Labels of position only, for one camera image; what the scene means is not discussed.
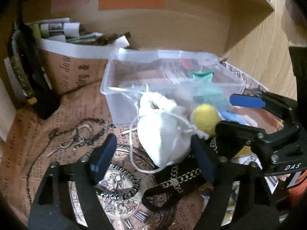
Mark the clear plastic storage box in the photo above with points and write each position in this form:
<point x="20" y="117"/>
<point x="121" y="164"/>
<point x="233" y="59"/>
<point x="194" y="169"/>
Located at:
<point x="168" y="72"/>

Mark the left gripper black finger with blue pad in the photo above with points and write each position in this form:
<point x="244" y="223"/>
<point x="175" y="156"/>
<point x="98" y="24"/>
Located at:
<point x="255" y="207"/>
<point x="52" y="207"/>

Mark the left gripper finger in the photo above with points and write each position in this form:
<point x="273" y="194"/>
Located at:
<point x="279" y="153"/>
<point x="280" y="106"/>

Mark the orange sticky note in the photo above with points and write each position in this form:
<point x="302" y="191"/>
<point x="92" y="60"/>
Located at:
<point x="130" y="4"/>

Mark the white drawstring pouch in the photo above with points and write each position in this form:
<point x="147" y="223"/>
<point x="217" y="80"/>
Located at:
<point x="163" y="131"/>

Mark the black gold-trimmed headband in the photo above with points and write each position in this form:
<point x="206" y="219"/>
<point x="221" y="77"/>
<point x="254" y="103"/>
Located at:
<point x="177" y="181"/>

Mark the paper box of rolled papers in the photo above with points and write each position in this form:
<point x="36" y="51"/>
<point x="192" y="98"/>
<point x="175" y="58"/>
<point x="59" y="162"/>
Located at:
<point x="72" y="57"/>

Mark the dark glass bottle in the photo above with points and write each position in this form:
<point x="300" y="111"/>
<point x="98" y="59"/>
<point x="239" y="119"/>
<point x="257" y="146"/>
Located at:
<point x="29" y="72"/>

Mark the green scrunchie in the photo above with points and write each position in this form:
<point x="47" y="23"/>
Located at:
<point x="206" y="92"/>

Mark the yellow felt ball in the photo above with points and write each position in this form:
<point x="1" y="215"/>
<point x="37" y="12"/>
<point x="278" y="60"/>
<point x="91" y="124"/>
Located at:
<point x="205" y="117"/>

